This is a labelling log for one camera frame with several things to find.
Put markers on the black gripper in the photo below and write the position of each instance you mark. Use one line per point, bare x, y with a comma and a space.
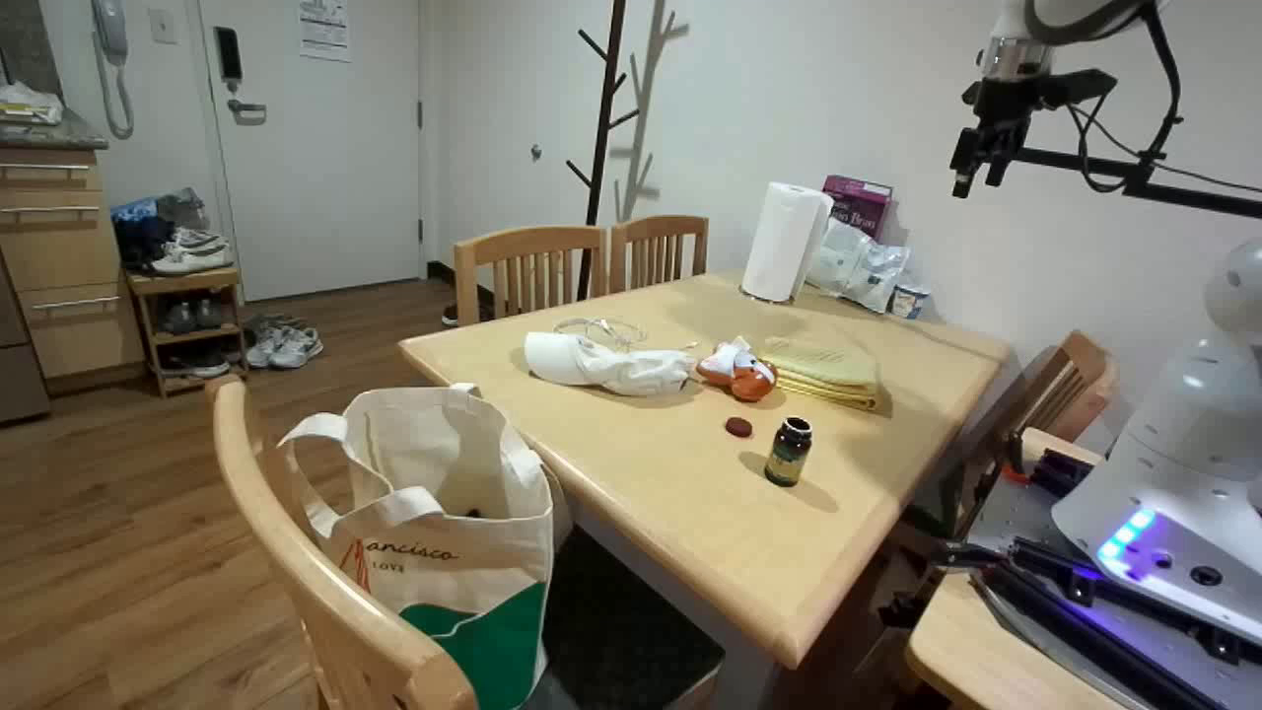
1002, 118

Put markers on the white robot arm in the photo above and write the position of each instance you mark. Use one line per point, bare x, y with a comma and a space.
1015, 76

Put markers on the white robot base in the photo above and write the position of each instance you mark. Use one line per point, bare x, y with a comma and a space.
1173, 509

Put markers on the clear plastic bag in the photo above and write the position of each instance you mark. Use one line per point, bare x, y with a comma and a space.
852, 264

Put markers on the white canvas tote bag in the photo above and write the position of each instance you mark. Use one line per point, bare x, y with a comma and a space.
451, 527

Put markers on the purple box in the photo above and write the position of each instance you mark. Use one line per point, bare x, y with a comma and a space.
856, 202

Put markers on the white paper towel roll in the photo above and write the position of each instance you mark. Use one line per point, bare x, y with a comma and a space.
788, 226

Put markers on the right side wooden chair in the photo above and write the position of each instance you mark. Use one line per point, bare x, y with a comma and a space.
1063, 390

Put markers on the wooden chair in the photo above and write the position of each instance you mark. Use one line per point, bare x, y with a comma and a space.
656, 248
361, 653
1063, 390
528, 269

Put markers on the yellow folded cloth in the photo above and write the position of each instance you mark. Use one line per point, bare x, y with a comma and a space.
831, 372

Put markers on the far right wooden chair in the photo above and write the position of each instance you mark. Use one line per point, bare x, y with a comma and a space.
656, 248

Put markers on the dark green bottle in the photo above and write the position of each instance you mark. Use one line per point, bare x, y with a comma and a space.
789, 452

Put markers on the coat rack tree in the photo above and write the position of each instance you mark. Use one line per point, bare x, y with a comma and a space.
620, 163

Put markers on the small brown lid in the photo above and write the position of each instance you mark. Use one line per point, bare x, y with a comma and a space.
740, 428

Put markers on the wooden dining table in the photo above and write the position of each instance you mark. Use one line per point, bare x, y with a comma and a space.
688, 506

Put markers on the white cloth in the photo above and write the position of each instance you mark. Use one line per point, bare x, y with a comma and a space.
580, 360

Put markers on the far left wooden chair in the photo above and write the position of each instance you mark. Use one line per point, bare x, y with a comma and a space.
528, 269

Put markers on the paper notice on door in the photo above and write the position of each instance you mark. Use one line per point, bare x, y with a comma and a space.
326, 27

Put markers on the white door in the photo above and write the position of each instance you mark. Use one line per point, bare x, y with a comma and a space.
321, 157

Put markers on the white sneakers on floor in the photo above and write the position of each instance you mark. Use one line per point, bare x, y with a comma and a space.
280, 344

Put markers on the wooden shoe rack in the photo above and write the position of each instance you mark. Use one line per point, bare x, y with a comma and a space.
191, 324

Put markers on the near wooden chair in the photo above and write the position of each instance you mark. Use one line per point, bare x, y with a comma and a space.
361, 653

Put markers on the shoes on rack top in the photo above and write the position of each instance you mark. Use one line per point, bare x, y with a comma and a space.
167, 234

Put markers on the wooden cabinet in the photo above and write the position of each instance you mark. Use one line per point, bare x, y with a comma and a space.
63, 306

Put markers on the wall phone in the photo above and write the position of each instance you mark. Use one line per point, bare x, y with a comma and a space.
112, 64

